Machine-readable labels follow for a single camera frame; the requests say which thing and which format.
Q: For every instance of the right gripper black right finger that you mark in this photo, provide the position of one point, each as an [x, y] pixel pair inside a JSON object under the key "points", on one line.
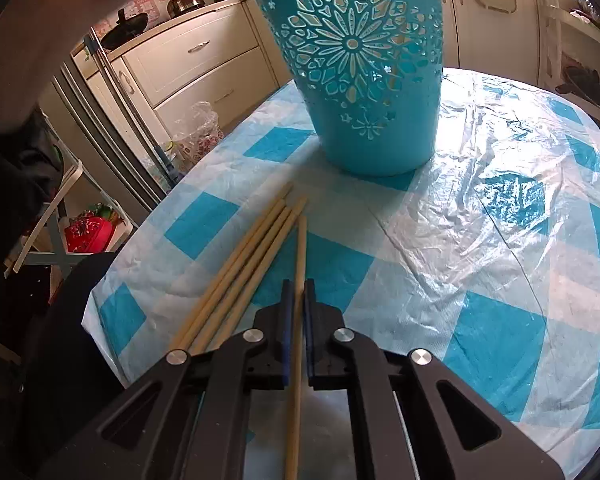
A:
{"points": [[411, 416]]}

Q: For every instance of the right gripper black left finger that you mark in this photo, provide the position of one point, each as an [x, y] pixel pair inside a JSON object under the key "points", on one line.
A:
{"points": [[187, 416]]}

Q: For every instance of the bamboo chopstick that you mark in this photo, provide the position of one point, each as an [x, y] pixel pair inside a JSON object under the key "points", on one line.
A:
{"points": [[204, 335], [230, 262], [238, 307], [226, 277], [292, 447]]}

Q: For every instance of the blue white checkered tablecloth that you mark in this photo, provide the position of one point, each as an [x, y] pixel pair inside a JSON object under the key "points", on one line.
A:
{"points": [[488, 256]]}

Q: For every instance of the red bag on shelf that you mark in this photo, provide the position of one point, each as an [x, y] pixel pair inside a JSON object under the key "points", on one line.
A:
{"points": [[91, 231]]}

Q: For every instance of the white wooden shelf left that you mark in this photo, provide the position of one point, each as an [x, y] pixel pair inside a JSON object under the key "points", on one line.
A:
{"points": [[46, 244]]}

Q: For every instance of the clear plastic trash bag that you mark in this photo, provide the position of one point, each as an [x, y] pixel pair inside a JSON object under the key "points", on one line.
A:
{"points": [[196, 133]]}

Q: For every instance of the white drawer cabinet left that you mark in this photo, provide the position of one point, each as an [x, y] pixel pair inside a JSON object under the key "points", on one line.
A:
{"points": [[223, 54]]}

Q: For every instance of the teal perforated plastic basket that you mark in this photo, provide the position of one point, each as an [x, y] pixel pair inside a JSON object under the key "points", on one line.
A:
{"points": [[370, 73]]}

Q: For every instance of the black wok on stove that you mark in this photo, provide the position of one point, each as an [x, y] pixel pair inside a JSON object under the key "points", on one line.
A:
{"points": [[125, 30]]}

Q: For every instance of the white shelf rack right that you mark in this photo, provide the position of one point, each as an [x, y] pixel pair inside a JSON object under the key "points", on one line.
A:
{"points": [[569, 57]]}

